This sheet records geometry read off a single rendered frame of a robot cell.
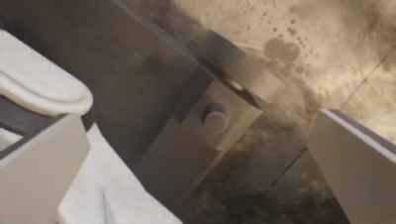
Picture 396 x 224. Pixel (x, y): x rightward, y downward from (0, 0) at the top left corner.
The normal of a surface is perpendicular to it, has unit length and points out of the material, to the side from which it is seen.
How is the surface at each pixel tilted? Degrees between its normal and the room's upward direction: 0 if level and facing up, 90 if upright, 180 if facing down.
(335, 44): 0
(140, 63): 0
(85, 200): 90
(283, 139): 0
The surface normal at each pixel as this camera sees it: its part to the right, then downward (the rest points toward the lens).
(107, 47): -0.08, 0.32
